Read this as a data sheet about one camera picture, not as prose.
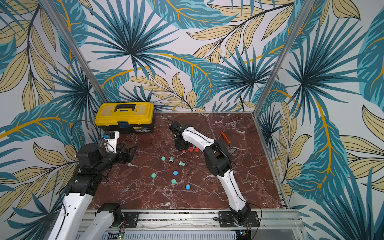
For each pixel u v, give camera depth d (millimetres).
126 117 931
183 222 734
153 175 879
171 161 924
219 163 582
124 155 626
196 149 975
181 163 915
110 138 587
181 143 856
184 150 977
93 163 517
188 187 838
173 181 864
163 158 950
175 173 885
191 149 978
